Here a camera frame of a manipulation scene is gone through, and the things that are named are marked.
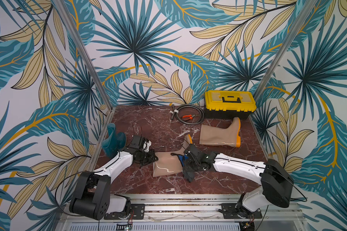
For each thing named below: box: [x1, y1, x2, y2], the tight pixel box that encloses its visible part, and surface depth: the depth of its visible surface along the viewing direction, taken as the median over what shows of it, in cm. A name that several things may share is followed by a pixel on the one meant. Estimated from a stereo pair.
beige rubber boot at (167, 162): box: [152, 134, 192, 178], surface depth 87 cm
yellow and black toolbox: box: [203, 89, 257, 120], surface depth 105 cm
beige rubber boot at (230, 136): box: [199, 116, 241, 148], surface depth 103 cm
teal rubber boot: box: [101, 122, 127, 158], surface depth 74 cm
